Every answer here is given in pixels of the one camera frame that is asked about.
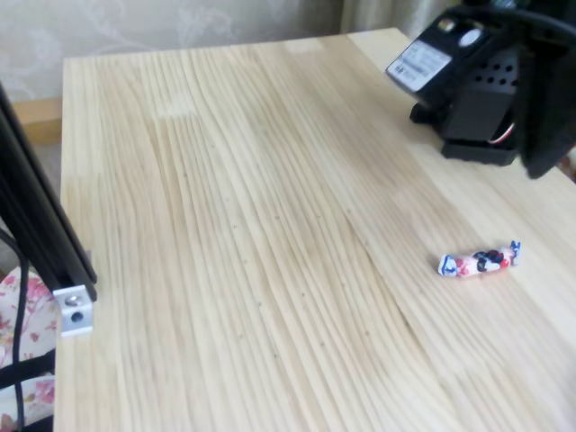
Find floral pink fabric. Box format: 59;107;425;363
0;265;62;427
557;150;576;182

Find black aluminium extrusion bar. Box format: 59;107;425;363
0;80;98;303

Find black strap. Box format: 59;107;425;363
0;350;57;389

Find silver corner bracket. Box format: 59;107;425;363
52;283;96;340

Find white red servo wires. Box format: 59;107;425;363
488;120;518;148

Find thin black cable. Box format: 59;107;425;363
0;228;32;432

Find white red blue candy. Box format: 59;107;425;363
436;240;523;280

